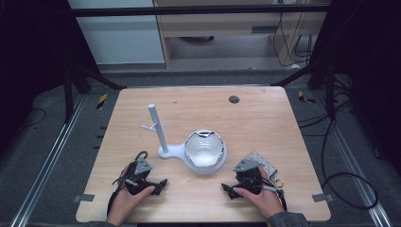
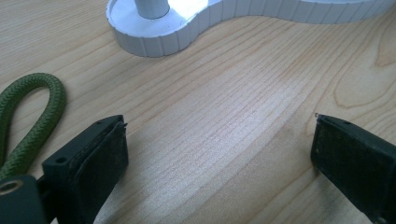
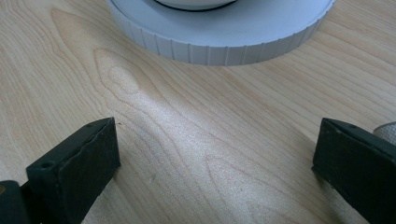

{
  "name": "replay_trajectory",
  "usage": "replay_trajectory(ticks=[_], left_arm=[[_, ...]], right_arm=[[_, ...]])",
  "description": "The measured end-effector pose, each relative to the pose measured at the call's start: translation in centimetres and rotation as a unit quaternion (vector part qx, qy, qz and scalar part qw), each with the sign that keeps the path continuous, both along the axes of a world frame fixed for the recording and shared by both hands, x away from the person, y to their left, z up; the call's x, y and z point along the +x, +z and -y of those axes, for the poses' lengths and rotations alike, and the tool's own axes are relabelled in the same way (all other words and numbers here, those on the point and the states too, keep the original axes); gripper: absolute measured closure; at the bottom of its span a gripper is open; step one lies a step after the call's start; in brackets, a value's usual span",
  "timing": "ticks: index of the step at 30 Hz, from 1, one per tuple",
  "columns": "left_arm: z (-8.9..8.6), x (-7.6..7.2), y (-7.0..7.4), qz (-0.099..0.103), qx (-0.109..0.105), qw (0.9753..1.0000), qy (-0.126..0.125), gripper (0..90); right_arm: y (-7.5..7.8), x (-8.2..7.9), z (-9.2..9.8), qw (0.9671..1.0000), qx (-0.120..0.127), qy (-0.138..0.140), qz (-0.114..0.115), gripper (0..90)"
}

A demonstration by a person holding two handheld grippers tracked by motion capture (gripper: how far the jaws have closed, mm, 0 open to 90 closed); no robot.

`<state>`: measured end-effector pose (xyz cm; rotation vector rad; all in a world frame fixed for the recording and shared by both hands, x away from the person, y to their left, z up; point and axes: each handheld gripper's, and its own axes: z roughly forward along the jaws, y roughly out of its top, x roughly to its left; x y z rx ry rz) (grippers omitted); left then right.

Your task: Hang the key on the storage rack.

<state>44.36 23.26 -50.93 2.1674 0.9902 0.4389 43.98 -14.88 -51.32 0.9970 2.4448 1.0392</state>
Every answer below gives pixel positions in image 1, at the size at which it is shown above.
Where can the light wooden desk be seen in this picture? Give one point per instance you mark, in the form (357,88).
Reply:
(220,30)

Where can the white stand with pole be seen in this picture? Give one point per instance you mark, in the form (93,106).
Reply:
(170,148)

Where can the aluminium floor rail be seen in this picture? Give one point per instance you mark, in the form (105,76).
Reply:
(356,170)
(50,157)

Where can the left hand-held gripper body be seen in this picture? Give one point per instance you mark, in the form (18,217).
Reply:
(137,176)

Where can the black horizontal frame bar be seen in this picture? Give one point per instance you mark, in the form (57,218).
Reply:
(201,10)

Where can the person's left hand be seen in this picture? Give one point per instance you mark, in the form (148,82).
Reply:
(126,203)

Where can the yellow black striped tape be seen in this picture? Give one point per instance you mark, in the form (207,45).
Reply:
(305,97)
(101,101)

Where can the white cabinet panel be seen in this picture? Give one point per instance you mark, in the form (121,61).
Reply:
(116,34)

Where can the person's right hand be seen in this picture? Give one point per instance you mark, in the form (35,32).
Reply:
(263,198)

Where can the black metal stand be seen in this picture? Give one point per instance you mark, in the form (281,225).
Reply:
(329,91)
(68,94)

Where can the grey tape strip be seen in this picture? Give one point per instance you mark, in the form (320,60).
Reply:
(84,197)
(322,197)

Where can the dark curtain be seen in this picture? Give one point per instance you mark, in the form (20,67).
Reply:
(31,56)
(369,69)

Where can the grey round table grommet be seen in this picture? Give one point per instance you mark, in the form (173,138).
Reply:
(234,99)

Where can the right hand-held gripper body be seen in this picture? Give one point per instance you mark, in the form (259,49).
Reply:
(249,176)

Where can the white bowl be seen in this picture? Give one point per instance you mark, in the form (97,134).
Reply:
(205,148)

